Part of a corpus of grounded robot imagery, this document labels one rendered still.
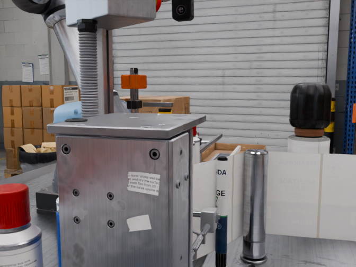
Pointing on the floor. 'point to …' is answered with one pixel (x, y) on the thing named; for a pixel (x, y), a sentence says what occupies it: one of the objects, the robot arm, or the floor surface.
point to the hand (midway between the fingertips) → (162, 0)
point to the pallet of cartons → (31, 116)
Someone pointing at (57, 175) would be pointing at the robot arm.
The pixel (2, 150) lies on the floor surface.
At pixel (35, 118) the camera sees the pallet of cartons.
